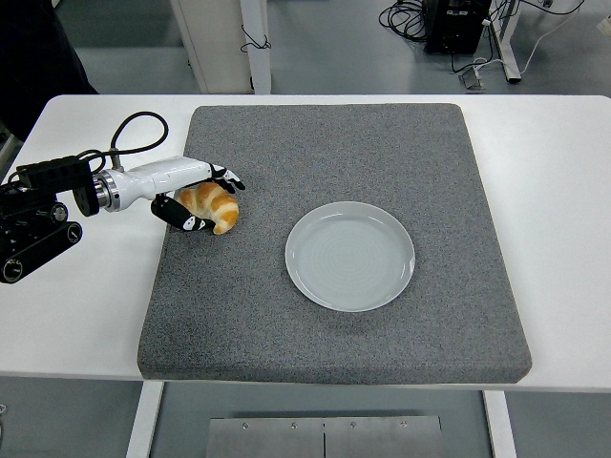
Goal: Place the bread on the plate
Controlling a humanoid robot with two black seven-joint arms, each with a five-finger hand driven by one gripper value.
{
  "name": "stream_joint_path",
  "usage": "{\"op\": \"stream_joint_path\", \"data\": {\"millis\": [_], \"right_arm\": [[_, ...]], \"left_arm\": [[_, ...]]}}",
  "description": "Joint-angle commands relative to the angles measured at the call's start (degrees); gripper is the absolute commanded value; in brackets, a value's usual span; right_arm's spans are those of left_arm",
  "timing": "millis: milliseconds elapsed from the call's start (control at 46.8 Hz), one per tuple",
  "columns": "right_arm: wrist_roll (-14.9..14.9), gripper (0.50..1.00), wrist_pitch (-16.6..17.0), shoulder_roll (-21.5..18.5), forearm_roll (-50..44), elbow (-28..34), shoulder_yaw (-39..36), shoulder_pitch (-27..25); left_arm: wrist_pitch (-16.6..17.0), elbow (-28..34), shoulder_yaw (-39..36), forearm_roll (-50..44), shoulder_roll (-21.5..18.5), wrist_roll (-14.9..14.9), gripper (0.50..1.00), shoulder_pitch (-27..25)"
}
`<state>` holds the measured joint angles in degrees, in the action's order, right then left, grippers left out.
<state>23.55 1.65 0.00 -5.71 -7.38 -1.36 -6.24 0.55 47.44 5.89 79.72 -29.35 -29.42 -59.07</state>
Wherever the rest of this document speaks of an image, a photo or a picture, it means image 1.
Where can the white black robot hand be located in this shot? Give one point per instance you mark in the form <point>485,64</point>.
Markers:
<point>162,176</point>

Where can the golden brown croissant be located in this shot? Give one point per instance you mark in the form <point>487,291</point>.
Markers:
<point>224,210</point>

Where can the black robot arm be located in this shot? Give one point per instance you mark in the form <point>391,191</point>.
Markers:
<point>52,176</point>

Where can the round grey plate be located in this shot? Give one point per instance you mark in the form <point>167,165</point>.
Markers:
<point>348,257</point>

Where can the grey metal plate with screws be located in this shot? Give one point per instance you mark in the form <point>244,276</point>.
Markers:
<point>286,439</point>

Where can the white desk column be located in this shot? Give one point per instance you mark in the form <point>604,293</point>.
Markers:
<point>260,67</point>

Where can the grey fabric mat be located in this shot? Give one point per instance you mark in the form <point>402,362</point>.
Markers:
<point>334,143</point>

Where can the person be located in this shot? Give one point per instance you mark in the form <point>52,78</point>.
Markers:
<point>33,47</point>

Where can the white table leg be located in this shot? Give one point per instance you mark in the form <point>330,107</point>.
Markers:
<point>143,420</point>
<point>499,424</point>

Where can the small clear plastic holder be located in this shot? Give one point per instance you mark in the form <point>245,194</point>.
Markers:
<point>471,80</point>

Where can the black computer tower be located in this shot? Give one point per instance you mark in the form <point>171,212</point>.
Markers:
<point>453,28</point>

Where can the white desk leg with foot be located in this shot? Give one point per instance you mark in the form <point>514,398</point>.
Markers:
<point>507,43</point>

